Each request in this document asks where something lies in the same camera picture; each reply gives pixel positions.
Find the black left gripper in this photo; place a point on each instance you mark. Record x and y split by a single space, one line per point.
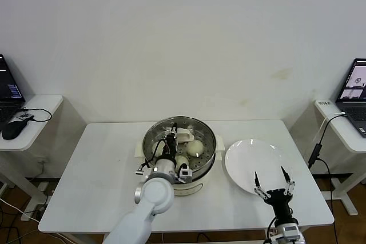
172 147

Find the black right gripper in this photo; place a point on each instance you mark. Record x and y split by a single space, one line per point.
280 199

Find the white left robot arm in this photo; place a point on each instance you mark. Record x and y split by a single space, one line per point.
154 195

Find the stainless steel steamer basket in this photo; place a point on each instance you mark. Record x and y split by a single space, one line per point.
203 169

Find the white round plate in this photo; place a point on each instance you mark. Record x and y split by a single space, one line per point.
251 158

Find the cream electric cooking pot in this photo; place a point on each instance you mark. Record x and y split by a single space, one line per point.
197 188

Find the white work table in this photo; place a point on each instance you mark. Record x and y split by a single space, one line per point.
100 155

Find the white side table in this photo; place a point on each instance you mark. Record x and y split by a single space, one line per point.
43 112
340 127

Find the grey laptop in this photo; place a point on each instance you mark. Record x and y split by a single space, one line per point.
354 84

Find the small black usb hub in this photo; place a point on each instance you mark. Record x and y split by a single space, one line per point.
25 115

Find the black computer mouse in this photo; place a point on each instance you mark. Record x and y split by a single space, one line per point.
12 129

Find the black laptop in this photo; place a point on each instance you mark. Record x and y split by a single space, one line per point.
8 84

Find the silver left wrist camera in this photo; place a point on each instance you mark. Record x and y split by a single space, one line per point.
185 173

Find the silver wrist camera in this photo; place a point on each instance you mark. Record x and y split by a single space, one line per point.
185 173
288 231

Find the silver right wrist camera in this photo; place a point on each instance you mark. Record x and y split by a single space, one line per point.
288 231

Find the white wall socket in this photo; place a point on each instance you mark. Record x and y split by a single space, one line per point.
43 161

